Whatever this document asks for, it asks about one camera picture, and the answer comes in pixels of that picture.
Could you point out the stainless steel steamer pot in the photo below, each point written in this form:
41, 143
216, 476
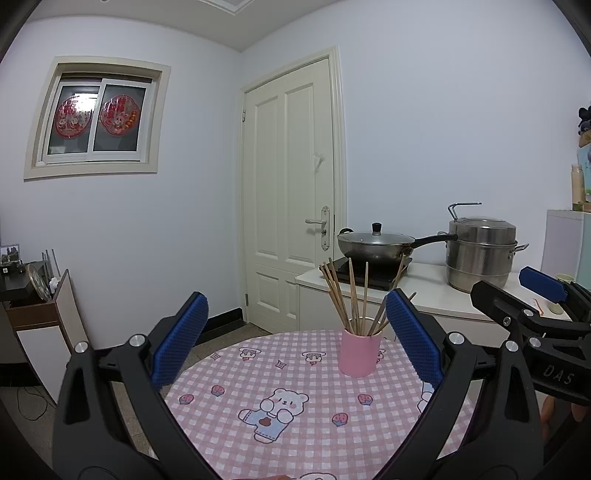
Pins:
480, 258

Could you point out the person's right hand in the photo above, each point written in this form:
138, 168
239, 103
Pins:
547, 408

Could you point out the small photo frame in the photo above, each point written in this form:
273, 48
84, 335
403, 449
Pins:
10, 254

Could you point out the black induction cooktop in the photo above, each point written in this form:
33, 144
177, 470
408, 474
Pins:
376, 280

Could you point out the white rectangular box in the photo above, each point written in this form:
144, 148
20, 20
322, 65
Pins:
568, 240

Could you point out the light blue picture box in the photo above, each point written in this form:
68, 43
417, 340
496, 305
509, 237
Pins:
586, 170

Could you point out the cream panel door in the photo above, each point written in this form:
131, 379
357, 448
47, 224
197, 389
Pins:
295, 184

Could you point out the grey metal rods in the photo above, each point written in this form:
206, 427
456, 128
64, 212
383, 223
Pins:
46, 263

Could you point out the dark plush toy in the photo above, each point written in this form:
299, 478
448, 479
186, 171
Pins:
585, 117

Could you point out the red round window decoration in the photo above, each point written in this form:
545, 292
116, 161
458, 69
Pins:
73, 117
119, 115

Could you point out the gold round clock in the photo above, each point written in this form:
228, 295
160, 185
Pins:
37, 281

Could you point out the bunch of wooden chopsticks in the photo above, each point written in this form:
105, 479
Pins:
347, 323

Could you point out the pale green cup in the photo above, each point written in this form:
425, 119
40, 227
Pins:
565, 278

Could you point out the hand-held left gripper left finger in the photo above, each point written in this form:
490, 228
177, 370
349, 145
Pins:
180, 341

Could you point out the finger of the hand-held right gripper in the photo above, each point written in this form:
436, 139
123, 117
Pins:
508, 304
542, 281

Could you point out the pink checked tablecloth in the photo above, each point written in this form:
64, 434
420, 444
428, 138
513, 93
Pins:
300, 369

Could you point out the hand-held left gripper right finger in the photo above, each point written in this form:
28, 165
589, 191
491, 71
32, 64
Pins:
413, 341

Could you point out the white and brown side cabinet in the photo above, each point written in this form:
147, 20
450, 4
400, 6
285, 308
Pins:
37, 355

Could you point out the white kitchen cabinet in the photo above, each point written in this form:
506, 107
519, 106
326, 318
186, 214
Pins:
309, 304

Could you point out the cream framed window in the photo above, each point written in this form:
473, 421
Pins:
69, 145

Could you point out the pink cup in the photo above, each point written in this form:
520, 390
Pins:
360, 355

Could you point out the beige bottle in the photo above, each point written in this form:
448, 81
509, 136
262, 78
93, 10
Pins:
578, 184

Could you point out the glass wok lid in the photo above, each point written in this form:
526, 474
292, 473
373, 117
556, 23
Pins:
376, 237

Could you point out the white door hook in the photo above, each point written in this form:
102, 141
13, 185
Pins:
319, 157

